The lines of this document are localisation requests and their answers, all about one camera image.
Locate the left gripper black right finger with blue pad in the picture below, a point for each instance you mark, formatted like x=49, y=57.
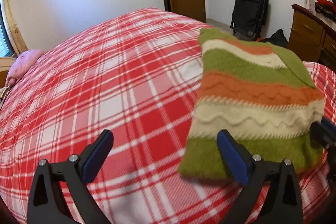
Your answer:
x=283, y=202

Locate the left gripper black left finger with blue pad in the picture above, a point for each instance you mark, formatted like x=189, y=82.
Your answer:
x=46, y=200

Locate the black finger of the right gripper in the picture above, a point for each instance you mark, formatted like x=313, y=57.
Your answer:
x=323, y=132

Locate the green striped knit sweater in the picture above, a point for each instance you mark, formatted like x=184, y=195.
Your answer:
x=262, y=95

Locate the red clothes on dresser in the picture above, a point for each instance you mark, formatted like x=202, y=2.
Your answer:
x=326, y=8

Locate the brown wooden dresser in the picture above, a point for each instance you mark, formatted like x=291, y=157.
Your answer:
x=311, y=39

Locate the black bag on floor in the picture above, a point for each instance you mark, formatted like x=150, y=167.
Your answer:
x=278, y=39

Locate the patterned grey white pillow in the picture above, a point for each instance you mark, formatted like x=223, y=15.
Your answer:
x=4, y=93

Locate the white box on dresser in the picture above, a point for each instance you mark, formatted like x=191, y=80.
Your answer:
x=309, y=5

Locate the black suitcase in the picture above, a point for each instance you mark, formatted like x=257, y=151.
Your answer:
x=248, y=17

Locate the pink pillow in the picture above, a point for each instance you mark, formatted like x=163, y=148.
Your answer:
x=22, y=65

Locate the cream wooden headboard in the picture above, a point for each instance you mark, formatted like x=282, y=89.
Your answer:
x=5, y=64

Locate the red white plaid bedspread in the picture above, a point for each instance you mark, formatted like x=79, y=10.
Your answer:
x=137, y=75

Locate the window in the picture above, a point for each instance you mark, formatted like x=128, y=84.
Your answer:
x=6, y=48

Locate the beige patterned curtain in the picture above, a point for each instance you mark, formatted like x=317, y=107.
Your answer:
x=12, y=30

